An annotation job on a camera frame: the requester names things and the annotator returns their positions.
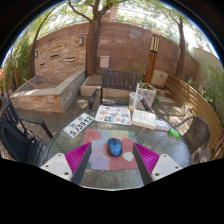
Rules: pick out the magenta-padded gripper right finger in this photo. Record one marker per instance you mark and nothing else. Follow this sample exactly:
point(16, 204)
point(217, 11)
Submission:
point(165, 165)

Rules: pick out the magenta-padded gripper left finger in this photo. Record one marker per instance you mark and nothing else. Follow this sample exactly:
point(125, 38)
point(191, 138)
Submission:
point(56, 165)

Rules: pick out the blue and black computer mouse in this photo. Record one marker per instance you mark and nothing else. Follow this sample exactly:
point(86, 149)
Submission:
point(114, 147)

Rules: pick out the floral print mouse pad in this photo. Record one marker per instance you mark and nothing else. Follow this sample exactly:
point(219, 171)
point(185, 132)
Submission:
point(100, 146)

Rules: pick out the small green packet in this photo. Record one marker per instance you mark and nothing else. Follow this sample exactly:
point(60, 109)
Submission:
point(174, 133)

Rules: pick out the white license plate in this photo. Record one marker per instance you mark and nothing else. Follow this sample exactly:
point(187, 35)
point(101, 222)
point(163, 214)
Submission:
point(78, 125)

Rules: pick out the black folding chair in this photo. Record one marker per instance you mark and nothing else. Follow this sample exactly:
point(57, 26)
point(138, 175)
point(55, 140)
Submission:
point(16, 143)

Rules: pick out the brown wicker chair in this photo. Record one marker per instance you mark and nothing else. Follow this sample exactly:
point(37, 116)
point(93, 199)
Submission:
point(198, 133)

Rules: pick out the open white book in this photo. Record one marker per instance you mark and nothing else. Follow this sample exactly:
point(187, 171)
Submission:
point(144, 119)

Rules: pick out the raised stone garden bed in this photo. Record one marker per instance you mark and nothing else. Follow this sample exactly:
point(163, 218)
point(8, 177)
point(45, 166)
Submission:
point(43, 98)

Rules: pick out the curved wooden slat bench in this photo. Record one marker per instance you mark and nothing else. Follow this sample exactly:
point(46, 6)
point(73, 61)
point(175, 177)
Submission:
point(196, 103)

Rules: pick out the clear plastic cup with straw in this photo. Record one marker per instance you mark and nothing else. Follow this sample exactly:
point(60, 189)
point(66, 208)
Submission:
point(134, 100)

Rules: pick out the white square planter box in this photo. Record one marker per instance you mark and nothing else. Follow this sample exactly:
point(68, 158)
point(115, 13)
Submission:
point(149, 95)

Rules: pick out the colourful picture sheet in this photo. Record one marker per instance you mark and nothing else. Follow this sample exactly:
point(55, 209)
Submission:
point(112, 115)

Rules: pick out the pale stone block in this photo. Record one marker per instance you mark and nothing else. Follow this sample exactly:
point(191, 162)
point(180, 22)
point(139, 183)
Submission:
point(160, 78)

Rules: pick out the dark slatted wooden chair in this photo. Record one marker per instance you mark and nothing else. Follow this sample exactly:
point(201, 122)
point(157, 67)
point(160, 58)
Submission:
point(118, 80)

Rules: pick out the slim tree trunk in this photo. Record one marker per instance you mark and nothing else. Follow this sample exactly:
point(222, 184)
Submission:
point(181, 53)

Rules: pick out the large tree trunk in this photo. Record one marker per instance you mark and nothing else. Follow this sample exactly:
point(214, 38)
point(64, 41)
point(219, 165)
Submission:
point(93, 46)

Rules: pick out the wooden garden lamp post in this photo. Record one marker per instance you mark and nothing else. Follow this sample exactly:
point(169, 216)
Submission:
point(151, 63)

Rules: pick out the dark wall lamp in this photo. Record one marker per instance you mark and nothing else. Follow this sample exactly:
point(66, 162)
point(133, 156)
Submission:
point(81, 41)
point(36, 53)

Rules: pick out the beige wall utility box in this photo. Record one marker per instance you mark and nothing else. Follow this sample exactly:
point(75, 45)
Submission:
point(104, 62)

